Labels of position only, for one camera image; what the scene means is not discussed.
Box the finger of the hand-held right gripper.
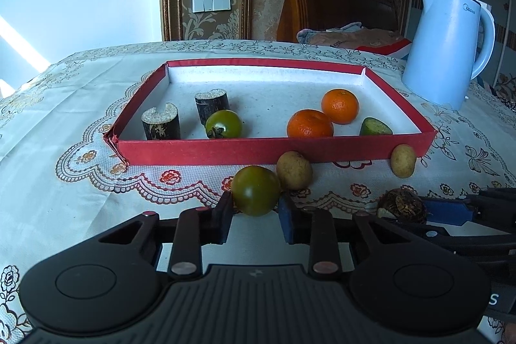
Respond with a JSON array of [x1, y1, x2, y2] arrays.
[[420, 187, 516, 226], [379, 218, 516, 254]]

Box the orange mandarin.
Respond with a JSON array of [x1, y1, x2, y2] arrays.
[[287, 109, 334, 138], [321, 89, 359, 125]]

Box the floral patterned cloth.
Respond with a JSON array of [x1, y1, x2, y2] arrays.
[[492, 73, 516, 109]]

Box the green tomato with stem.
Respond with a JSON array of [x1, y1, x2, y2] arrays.
[[205, 109, 243, 140]]

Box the dark sugarcane piece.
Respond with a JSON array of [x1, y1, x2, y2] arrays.
[[141, 102, 181, 141], [194, 88, 230, 126]]

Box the right potato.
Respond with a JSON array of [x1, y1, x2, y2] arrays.
[[390, 143, 417, 179]]

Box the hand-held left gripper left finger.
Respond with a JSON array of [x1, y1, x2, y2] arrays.
[[99, 191, 235, 280]]

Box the red shallow box tray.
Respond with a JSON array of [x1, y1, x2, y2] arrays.
[[105, 60, 438, 166]]

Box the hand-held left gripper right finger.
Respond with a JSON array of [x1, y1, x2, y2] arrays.
[[278, 193, 412, 280]]

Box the green cucumber piece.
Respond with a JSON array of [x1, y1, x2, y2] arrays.
[[360, 117, 393, 136]]

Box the white wall switch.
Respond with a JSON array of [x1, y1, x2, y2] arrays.
[[191, 0, 232, 13]]

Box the pile of bedding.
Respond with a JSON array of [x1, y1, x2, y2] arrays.
[[297, 22, 412, 58]]

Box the light blue electric kettle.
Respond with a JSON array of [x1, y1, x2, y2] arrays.
[[402, 0, 496, 111]]

